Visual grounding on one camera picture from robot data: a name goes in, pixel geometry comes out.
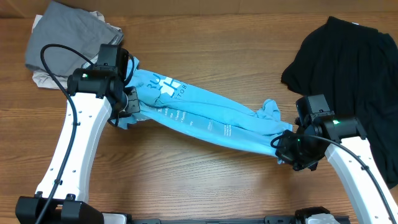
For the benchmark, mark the light blue t-shirt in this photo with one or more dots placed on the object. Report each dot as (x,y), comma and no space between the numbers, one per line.
(203,114)

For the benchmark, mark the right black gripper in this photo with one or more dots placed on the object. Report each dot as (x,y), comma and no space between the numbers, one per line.
(285,154)

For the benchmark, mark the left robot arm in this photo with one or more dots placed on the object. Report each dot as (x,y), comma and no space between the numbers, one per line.
(95,96)

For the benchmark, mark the black t-shirt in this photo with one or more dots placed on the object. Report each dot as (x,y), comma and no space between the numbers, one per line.
(355,68)

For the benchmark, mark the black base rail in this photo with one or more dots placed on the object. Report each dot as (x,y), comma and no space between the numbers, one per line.
(211,221)

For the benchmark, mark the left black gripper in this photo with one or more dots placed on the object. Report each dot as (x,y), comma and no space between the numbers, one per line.
(132,94)

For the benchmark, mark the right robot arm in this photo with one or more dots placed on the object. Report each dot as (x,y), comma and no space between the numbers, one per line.
(343,141)

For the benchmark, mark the folded grey garment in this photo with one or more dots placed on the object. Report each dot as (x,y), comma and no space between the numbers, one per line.
(78,29)

